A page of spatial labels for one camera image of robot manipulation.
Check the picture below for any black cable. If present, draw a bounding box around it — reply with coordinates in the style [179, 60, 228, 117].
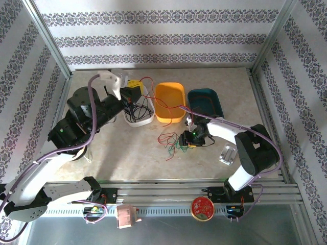
[124, 98, 154, 124]

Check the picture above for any green cable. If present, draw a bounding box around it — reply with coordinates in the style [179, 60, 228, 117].
[165, 133, 189, 157]

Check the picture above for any long red cable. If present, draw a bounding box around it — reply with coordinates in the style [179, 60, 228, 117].
[139, 76, 218, 128]

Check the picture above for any white plastic container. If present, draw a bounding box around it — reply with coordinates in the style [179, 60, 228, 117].
[123, 83, 156, 128]

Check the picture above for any teal plastic container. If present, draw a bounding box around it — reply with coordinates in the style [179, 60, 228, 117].
[186, 88, 225, 119]

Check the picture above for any orange plastic container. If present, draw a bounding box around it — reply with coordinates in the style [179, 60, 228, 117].
[154, 82, 186, 124]

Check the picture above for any round red tin lid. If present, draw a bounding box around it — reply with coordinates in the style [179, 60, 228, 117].
[191, 196, 215, 223]

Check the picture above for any silver metal bracket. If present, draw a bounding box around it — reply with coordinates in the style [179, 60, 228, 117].
[218, 143, 238, 166]

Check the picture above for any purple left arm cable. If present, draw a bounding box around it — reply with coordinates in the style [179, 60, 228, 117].
[0, 75, 108, 243]

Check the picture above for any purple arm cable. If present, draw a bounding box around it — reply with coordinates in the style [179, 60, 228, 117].
[0, 75, 108, 243]
[178, 106, 284, 179]

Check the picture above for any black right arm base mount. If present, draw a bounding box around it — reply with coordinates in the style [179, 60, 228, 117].
[201, 185, 254, 205]

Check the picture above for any aluminium mounting rail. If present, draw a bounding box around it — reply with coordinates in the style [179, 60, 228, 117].
[45, 178, 300, 205]

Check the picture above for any thin white cable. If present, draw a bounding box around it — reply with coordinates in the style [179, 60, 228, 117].
[83, 147, 93, 164]

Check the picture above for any slotted grey cable duct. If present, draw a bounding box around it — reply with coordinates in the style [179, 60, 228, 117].
[47, 207, 232, 218]

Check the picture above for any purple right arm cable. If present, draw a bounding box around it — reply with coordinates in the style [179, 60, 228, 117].
[178, 106, 284, 179]

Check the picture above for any metal frame post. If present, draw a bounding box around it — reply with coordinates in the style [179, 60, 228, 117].
[250, 0, 300, 75]
[22, 0, 73, 80]

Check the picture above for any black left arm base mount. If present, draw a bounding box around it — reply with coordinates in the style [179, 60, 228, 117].
[83, 185, 119, 205]

